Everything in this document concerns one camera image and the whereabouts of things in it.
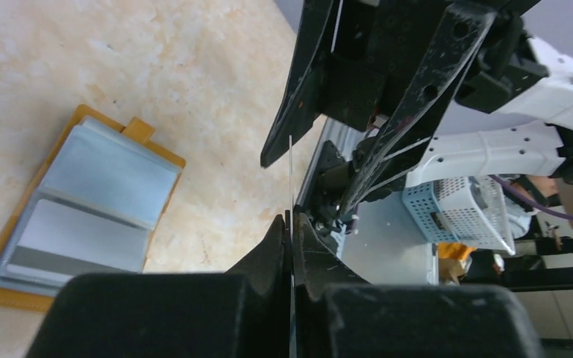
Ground thin white credit card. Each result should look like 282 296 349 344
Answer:
1 198 150 286

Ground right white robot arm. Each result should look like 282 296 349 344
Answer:
260 1 573 213

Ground white and blue plastic basket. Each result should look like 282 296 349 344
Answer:
401 176 515 255

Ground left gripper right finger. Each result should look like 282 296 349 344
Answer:
293 213 545 357

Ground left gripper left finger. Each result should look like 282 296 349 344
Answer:
27 215 289 357

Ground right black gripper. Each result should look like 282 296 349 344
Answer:
260 1 549 214

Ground person operator in background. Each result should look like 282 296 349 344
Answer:
504 175 573 257

